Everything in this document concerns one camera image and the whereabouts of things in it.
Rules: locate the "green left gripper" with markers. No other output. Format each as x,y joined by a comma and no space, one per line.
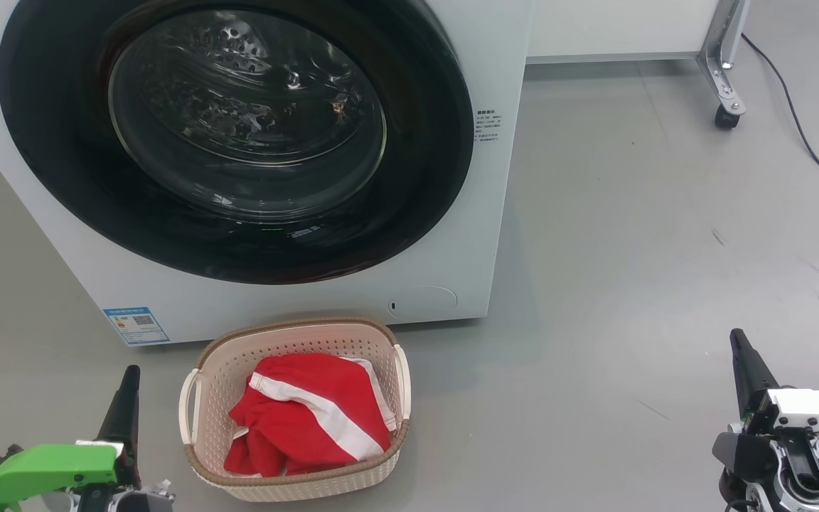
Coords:
47,466

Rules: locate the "red white striped garment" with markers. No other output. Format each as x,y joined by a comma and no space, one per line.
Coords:
310,419

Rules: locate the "black round washing machine door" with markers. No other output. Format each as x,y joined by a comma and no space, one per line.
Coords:
47,107

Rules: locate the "cream perforated laundry basket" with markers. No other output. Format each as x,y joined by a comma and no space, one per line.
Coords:
217,398

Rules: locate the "white washing machine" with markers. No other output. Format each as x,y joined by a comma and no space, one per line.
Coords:
495,213

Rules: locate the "blue energy label sticker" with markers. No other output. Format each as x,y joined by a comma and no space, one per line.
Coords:
136,326

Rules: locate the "round drain filter cover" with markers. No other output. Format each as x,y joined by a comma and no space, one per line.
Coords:
427,302

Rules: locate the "white partition panel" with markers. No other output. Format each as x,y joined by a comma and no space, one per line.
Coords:
616,28

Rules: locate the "metal frame leg with caster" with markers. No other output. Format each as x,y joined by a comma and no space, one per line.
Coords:
726,64

